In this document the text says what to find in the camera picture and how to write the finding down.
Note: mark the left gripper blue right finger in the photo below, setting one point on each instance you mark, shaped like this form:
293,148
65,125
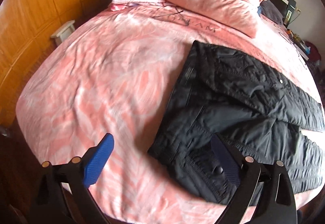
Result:
228,163

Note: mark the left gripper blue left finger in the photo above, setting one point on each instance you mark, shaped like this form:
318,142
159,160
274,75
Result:
95,159

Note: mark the black padded pants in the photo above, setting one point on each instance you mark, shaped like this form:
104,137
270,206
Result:
252,107

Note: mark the pink patterned bedspread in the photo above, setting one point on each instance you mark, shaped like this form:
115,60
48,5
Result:
115,74

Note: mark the cluttered bedside table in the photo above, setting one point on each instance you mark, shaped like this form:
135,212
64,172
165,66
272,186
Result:
308,50

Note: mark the small white stool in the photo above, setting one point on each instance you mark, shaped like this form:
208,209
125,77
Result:
63,32

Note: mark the dark grey pillow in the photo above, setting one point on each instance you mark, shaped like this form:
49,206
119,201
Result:
269,10

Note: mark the lower pink folded quilt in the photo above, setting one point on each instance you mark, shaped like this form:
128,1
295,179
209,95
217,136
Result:
237,14

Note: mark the wooden wardrobe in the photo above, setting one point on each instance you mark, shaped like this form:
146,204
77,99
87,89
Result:
26,30

